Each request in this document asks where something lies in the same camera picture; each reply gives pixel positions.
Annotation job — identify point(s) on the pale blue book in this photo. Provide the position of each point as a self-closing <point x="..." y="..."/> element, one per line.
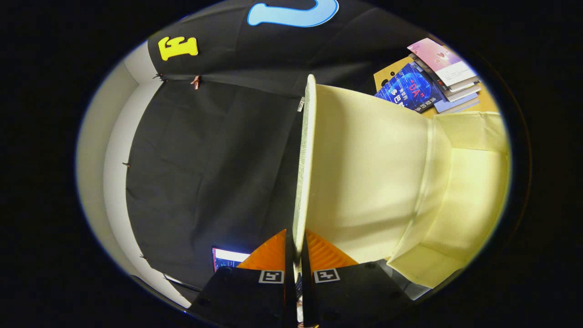
<point x="455" y="105"/>

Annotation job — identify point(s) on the pink book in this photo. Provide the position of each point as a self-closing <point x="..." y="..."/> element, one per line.
<point x="439" y="59"/>

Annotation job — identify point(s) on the grey book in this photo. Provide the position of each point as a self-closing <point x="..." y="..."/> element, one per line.
<point x="460" y="89"/>

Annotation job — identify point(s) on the red clip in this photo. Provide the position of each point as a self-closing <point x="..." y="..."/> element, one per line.
<point x="196" y="82"/>

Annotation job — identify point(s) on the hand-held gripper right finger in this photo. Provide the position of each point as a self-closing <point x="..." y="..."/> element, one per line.
<point x="307" y="300"/>

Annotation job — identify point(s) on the silver clip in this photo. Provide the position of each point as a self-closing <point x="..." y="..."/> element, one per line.
<point x="300" y="104"/>

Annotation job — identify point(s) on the pale green fabric storage box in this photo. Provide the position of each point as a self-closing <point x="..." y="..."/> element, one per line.
<point x="373" y="173"/>

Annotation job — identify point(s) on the lit monitor screen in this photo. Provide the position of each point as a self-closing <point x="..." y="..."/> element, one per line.
<point x="227" y="257"/>

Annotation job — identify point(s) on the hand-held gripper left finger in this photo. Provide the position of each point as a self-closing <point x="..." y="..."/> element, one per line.
<point x="290" y="300"/>

